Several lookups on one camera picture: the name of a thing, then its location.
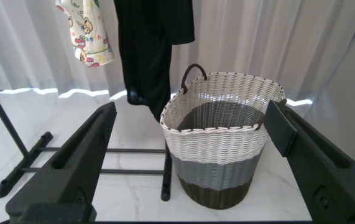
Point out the white curtain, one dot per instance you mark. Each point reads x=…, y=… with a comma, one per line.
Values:
x=258, y=37

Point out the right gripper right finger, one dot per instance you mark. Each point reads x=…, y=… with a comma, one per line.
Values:
x=326, y=180

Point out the black garment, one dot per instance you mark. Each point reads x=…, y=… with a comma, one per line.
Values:
x=146, y=62

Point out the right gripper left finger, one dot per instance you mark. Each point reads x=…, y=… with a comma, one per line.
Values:
x=71, y=174

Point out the black clothes rack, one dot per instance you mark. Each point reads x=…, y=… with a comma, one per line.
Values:
x=6, y=124

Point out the white laundry basket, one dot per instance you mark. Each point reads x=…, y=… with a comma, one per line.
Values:
x=217, y=149

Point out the cream printed garment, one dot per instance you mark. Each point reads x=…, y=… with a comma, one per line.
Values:
x=87, y=37

